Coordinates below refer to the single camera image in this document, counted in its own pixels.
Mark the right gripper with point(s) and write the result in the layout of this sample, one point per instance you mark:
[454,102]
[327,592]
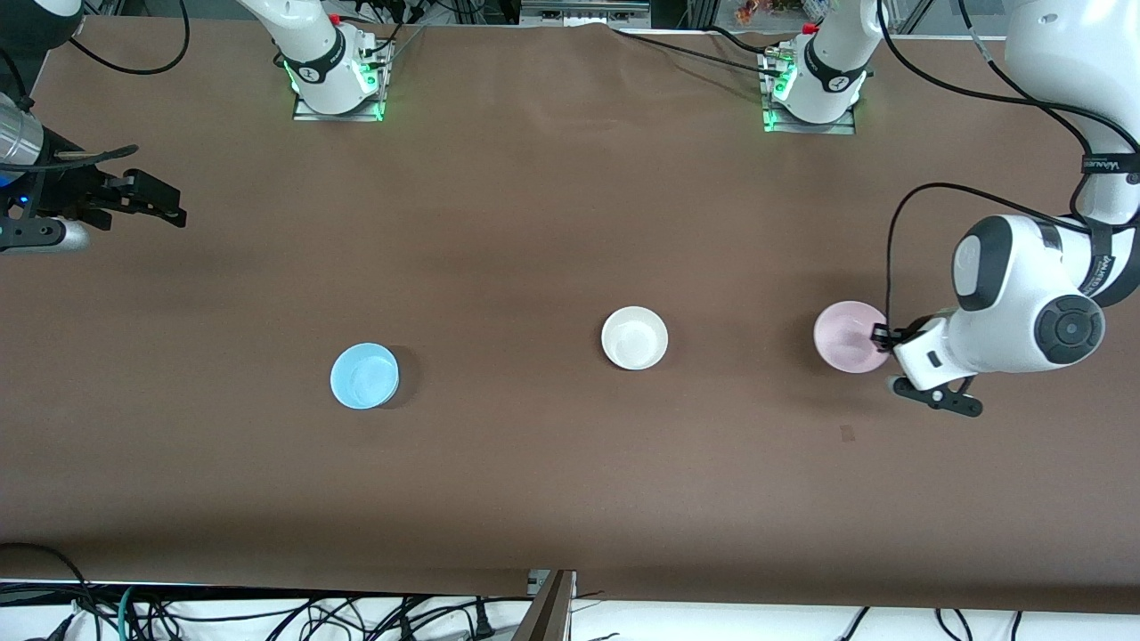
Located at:
[67,189]

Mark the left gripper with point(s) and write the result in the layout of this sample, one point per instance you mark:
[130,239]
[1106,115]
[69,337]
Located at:
[882,336]

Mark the pink bowl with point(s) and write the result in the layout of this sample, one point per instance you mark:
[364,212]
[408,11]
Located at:
[842,336]

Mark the blue bowl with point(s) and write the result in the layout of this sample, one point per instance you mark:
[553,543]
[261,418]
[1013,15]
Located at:
[363,376]

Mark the white bowl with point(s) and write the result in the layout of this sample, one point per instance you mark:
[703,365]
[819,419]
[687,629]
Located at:
[634,338]

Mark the orange toy figure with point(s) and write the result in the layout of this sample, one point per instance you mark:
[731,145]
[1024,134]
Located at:
[757,11]

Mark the brown table cover sheet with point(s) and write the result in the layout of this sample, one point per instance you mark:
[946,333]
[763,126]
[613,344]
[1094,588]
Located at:
[534,490]

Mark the black power plug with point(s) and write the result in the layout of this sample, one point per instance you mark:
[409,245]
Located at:
[484,623]

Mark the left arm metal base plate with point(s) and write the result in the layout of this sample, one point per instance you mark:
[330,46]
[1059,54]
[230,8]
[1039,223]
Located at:
[773,116]

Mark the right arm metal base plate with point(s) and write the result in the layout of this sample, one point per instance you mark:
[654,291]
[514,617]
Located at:
[378,85]

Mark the metal support post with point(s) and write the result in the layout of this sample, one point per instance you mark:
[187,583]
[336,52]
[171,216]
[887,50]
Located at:
[548,614]

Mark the grey metal frame piece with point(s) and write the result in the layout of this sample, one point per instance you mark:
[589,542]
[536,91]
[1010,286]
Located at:
[583,13]

